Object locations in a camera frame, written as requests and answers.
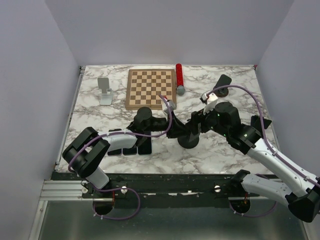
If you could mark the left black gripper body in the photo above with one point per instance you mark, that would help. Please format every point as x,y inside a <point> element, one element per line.
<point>171,133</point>

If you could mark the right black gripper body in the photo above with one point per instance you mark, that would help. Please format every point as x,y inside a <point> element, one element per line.
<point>208,121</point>

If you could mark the black round phone stand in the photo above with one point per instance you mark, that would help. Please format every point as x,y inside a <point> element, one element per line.
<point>188,141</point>

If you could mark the teal-backed phone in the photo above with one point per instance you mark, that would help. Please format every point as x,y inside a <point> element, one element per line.
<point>145,148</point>

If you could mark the purple-cased black phone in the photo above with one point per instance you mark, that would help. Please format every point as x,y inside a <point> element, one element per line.
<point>117,152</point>

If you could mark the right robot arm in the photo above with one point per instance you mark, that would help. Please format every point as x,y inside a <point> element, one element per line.
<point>299,189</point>

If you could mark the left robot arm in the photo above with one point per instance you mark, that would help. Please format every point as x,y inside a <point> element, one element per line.
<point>86,152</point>

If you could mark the brown round phone stand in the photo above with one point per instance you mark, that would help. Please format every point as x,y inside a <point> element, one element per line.
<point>223,80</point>

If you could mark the black folding phone stand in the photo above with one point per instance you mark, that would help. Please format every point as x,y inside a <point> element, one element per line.
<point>255,122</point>

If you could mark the grey metal phone stand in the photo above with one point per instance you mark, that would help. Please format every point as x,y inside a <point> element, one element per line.
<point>107,93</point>

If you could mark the wooden chessboard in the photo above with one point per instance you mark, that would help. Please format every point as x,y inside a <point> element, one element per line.
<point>144,86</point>

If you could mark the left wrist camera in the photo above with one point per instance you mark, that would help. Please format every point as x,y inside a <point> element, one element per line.
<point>168,107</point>

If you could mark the red handled microphone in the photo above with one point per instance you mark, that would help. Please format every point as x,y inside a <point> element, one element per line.
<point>180,89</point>

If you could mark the black front mounting rail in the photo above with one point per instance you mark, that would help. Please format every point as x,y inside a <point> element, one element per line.
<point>162,190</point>

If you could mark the left aluminium extrusion rail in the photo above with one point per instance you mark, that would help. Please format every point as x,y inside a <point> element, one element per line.
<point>62,190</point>

